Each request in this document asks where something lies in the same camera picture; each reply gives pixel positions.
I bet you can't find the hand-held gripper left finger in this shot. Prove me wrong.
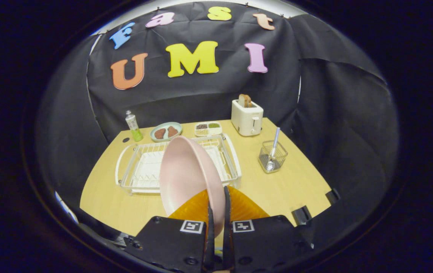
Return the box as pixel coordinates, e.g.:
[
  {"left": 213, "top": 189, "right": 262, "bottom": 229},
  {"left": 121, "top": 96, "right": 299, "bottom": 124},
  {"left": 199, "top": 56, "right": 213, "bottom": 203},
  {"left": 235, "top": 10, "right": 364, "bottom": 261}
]
[{"left": 125, "top": 190, "right": 216, "bottom": 273}]

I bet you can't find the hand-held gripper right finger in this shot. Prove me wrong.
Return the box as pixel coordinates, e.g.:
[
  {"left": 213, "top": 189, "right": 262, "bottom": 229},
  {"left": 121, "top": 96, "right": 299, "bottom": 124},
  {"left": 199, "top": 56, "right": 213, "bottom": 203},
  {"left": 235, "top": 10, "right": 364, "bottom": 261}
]
[{"left": 222, "top": 186, "right": 313, "bottom": 273}]

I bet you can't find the pink plate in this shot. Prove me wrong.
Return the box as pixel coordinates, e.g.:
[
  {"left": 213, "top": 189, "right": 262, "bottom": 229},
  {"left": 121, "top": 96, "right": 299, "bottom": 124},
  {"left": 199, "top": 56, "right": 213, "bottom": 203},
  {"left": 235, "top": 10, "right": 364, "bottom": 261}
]
[{"left": 159, "top": 136, "right": 225, "bottom": 237}]

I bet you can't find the white wire dish rack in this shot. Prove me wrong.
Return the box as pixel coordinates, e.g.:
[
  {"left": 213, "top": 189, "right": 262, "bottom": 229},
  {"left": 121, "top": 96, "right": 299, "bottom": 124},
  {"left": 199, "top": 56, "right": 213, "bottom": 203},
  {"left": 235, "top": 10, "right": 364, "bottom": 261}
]
[{"left": 115, "top": 133, "right": 242, "bottom": 195}]

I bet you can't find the clear wire basket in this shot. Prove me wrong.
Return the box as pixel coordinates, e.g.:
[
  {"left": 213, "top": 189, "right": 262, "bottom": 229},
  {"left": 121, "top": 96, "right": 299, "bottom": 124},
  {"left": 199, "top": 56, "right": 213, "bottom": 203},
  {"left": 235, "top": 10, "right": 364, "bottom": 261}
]
[{"left": 258, "top": 140, "right": 288, "bottom": 174}]

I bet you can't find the pale green plate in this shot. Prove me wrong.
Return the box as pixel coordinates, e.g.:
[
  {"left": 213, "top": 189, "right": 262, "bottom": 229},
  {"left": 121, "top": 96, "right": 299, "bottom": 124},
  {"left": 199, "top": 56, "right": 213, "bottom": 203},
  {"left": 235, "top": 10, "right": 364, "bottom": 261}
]
[{"left": 150, "top": 122, "right": 183, "bottom": 142}]

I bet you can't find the white divided snack tray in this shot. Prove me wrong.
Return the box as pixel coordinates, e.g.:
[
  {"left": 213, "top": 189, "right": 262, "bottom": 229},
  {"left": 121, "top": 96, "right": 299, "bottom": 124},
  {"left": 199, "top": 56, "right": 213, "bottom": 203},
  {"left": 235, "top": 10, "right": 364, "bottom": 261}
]
[{"left": 194, "top": 121, "right": 223, "bottom": 137}]

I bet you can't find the cream toaster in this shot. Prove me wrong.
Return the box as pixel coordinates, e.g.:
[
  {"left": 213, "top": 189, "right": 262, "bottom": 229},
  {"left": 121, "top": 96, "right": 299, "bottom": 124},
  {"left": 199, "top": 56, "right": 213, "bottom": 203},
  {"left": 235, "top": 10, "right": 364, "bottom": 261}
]
[{"left": 231, "top": 99, "right": 264, "bottom": 137}]

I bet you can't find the clear bottle with green liquid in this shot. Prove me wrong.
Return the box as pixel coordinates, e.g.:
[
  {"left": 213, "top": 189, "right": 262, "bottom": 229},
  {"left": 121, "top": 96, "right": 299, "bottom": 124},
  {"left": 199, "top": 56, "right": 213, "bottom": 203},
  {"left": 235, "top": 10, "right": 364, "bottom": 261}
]
[{"left": 125, "top": 110, "right": 144, "bottom": 142}]

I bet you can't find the black backdrop cloth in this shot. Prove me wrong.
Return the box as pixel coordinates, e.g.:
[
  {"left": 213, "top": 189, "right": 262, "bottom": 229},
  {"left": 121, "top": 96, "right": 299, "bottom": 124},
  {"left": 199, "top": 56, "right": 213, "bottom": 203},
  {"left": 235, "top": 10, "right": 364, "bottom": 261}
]
[{"left": 36, "top": 2, "right": 399, "bottom": 243}]

